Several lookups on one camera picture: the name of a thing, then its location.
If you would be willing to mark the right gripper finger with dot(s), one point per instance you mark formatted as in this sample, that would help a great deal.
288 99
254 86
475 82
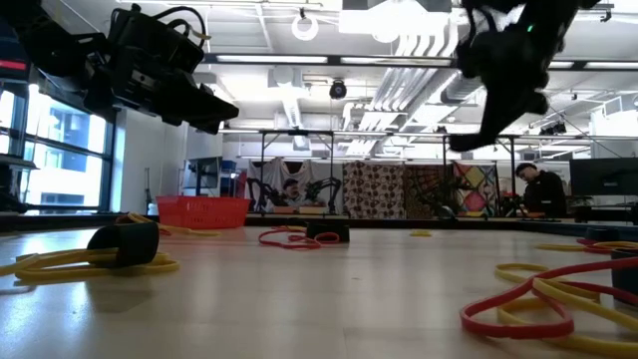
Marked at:
491 109
503 119

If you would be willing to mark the dark orange patterned cloth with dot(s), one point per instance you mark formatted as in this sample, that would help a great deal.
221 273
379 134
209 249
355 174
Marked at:
423 184

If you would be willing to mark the red plastic basket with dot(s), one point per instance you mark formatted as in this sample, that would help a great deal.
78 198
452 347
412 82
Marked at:
204 212

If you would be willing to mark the dark screen on stand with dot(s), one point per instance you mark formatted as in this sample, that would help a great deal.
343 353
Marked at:
204 172

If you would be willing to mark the person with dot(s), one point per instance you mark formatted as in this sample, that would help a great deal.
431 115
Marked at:
293 192
545 194

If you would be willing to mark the blue storage boxes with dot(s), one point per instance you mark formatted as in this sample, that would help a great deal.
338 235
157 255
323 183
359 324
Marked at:
229 167

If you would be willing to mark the black overhead light beam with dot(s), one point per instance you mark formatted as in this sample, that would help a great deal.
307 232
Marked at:
212 59

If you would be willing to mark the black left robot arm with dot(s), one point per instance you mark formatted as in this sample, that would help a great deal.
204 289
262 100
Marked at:
55 50

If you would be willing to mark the red rubber band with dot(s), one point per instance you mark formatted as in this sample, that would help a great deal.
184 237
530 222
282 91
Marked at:
518 330
279 245
598 249

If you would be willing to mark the brown circle patterned cloth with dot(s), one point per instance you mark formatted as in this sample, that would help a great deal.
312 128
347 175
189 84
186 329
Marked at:
374 189

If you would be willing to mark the black distant workstation frame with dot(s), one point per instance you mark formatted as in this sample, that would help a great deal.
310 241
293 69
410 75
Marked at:
331 164

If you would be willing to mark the black wide rubber band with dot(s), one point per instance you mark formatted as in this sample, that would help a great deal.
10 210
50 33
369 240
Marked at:
603 234
326 230
625 279
129 244

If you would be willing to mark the grey desk top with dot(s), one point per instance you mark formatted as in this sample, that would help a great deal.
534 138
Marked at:
15 160

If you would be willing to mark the dark monitor with red bar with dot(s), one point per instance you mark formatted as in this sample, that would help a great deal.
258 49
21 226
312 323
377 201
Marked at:
12 65

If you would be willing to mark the colourful geometric cloth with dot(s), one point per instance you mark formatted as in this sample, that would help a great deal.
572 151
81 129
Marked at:
476 189

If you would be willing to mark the black ceiling spotlight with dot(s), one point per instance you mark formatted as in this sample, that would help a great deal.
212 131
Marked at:
553 128
338 91

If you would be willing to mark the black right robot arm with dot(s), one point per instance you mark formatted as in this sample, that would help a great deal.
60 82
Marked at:
548 10

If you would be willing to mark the white draped cloth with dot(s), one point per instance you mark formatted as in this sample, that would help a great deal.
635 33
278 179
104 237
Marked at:
269 172

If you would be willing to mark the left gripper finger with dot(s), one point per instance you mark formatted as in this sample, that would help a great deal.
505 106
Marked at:
209 102
189 118

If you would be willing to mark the silver ventilation duct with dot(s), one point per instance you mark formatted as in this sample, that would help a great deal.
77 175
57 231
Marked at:
463 90

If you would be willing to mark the dark window frame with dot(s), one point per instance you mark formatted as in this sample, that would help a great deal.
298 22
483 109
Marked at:
108 169

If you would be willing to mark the black computer monitor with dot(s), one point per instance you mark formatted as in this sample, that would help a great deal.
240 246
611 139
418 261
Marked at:
603 177

